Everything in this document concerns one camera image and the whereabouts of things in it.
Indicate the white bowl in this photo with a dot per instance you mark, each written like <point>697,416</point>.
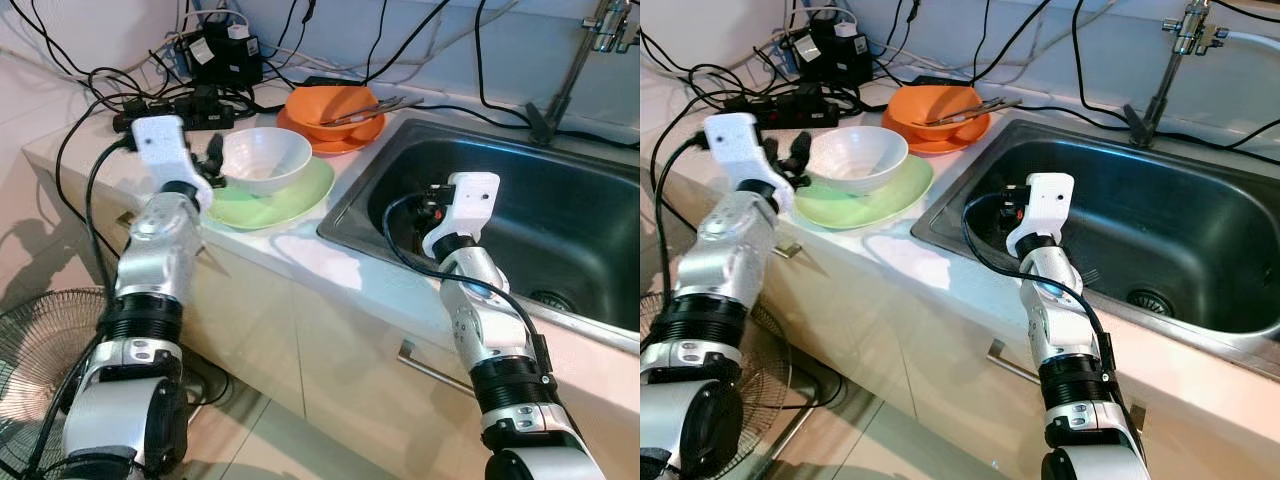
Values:
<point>860,160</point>
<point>265,160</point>

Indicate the green plate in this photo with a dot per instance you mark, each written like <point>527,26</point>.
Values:
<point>290,205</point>
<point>890,205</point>

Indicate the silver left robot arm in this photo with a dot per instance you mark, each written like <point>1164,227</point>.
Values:
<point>155,260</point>
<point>725,260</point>

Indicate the stainless steel kitchen sink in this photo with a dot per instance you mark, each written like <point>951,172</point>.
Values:
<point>1180,220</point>
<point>570,220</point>

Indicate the beige kitchen cabinet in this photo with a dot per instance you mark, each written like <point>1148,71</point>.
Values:
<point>330,360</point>
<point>920,370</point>

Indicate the black power strip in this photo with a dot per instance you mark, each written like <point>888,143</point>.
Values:
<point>205,112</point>
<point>810,105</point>

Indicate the black boxy power adapter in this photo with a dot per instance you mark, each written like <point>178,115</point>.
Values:
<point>220,55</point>
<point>825,55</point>

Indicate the dark wooden chopstick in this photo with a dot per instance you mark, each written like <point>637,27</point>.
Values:
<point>985,108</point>
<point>385,108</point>
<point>958,115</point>
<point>355,115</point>

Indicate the orange bowl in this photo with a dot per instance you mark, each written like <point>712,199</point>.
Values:
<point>925,110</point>
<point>320,110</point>

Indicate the flat black power brick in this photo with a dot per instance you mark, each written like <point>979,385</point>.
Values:
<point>325,82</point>
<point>930,82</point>

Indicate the metal sink drain strainer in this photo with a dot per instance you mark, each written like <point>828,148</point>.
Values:
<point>1150,300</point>
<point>550,298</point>

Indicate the grey Milux floor fan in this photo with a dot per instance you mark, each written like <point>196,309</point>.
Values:
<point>772,350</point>
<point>40,350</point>

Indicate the chrome sink faucet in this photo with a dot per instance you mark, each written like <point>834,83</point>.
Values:
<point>1160,90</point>
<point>565,85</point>

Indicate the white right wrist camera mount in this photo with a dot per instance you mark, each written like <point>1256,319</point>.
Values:
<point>1045,200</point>
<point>470,200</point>

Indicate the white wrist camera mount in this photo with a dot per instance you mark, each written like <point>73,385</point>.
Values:
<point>470,200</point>
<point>1045,200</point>
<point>160,145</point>
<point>735,145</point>

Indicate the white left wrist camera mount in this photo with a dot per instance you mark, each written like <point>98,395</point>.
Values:
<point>735,145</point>
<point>160,145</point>

